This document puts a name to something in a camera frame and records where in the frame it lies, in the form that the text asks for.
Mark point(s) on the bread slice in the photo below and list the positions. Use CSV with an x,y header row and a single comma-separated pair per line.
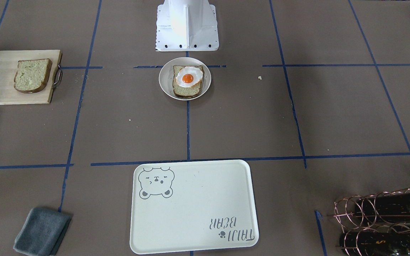
x,y
32,75
186,92

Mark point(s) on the fried egg toy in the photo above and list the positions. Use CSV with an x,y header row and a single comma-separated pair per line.
x,y
189,76

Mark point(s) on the white round plate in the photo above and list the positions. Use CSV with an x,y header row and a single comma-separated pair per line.
x,y
166,76

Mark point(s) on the white bear serving tray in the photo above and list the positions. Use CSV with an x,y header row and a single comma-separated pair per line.
x,y
193,206

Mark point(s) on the grey folded cloth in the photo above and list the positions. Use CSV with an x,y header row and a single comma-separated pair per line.
x,y
42,233

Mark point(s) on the dark wine bottle lower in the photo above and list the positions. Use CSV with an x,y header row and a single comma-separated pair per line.
x,y
365,243

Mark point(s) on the dark wine bottle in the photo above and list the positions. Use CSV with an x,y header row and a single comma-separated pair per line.
x,y
365,243
392,208

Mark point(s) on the dark wine bottle upper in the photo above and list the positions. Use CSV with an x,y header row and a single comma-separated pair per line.
x,y
392,208

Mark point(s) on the wooden cutting board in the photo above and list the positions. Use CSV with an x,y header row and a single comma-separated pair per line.
x,y
8,68

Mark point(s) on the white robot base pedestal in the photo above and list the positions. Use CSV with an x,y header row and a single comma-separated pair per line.
x,y
186,25

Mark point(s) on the metal cutting board handle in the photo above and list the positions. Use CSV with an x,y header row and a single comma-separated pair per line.
x,y
58,77

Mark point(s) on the copper wire bottle rack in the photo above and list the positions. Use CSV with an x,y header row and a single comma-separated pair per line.
x,y
374,225

